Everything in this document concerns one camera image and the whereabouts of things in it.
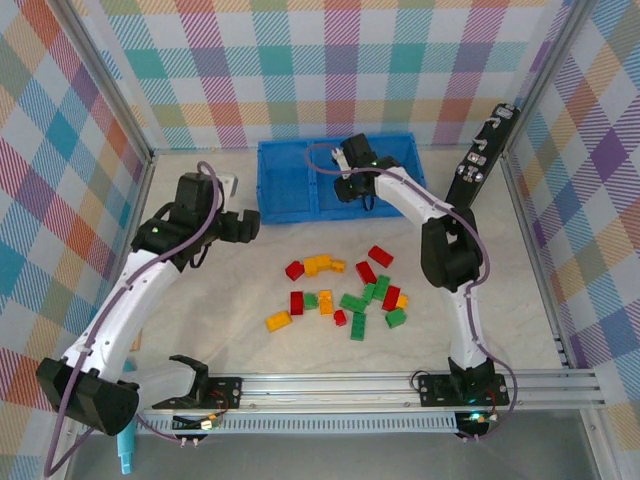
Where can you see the small yellow lego brick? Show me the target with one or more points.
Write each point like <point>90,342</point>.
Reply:
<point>338,266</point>

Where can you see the small green lego brick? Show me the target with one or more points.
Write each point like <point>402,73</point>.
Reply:
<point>311,300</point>

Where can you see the small red lego brick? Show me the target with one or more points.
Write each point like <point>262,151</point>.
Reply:
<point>340,317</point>

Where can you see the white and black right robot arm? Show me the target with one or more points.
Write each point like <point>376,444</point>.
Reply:
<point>467,330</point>

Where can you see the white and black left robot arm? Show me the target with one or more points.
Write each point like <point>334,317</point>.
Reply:
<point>130,300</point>

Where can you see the blue three-compartment plastic bin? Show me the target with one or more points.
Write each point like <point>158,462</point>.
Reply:
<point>285,185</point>

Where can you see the black case with metal latches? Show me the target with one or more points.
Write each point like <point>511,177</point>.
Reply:
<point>492,145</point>

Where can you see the teal cylindrical tool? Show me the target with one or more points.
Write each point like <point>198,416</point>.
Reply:
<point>125,457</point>

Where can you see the aluminium side frame rail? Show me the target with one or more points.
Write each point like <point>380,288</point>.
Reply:
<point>534,250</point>
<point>145,180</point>

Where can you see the aluminium upright frame post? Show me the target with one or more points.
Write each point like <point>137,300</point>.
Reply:
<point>556,50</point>
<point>118,85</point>

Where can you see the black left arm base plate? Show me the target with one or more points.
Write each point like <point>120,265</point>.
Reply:
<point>225,392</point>

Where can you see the aluminium mounting rail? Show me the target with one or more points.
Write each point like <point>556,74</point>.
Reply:
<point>325,390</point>

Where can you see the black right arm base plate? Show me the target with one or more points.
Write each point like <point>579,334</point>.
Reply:
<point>435,390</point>

